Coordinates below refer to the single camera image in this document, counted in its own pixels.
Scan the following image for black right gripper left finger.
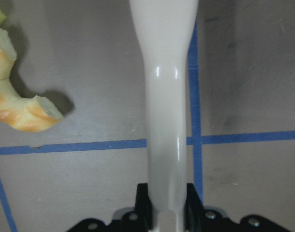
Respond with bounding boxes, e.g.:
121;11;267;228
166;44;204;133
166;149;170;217
68;183;152;232

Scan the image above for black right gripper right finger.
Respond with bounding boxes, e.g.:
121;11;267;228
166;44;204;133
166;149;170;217
185;183;288;232

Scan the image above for beige hand brush black bristles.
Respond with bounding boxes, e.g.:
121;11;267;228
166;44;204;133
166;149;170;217
130;0;198;232

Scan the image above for yellow peel piece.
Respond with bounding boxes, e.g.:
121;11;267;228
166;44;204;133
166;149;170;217
0;29;64;132

